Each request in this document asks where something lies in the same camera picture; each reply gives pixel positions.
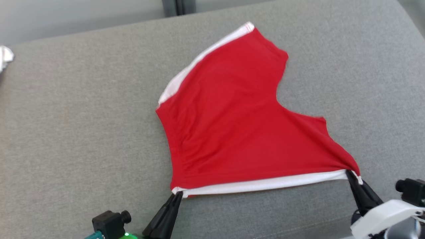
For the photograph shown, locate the red jersey with white stripes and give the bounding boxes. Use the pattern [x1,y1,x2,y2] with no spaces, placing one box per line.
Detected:
[0,45,15,73]

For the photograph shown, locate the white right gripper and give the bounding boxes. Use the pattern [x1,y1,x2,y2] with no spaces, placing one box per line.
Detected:
[346,170,425,239]

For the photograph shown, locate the red shorts with white trim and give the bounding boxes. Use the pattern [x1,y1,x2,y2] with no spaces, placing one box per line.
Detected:
[155,22,363,199]

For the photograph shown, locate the grey partition post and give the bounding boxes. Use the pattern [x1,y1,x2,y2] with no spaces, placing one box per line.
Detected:
[162,0,197,17]

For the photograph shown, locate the grey fabric sofa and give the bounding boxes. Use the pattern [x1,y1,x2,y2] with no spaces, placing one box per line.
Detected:
[0,0,425,239]

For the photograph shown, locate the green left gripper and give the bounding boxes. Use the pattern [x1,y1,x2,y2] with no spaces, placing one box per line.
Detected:
[121,192,184,239]

